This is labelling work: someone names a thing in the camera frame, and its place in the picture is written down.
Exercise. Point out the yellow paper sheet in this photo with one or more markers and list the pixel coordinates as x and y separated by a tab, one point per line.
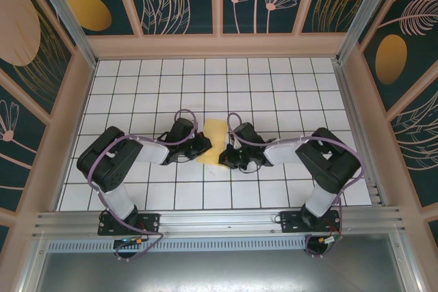
216	131

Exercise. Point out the aluminium mounting rail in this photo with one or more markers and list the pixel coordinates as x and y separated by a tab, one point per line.
222	220

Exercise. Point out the short aluminium frame post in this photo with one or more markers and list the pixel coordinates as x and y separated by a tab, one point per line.
409	264
32	271

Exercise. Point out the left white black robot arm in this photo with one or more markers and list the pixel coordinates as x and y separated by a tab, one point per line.
118	201

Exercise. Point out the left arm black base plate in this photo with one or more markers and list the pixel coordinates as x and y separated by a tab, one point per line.
150	222

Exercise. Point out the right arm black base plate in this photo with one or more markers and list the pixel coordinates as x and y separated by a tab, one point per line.
291	222

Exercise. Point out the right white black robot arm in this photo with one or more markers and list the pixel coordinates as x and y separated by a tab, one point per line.
284	152

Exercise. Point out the aluminium side rail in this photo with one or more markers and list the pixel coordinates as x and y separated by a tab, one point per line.
361	134

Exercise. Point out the grey metal sheet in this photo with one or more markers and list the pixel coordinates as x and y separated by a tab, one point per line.
222	271

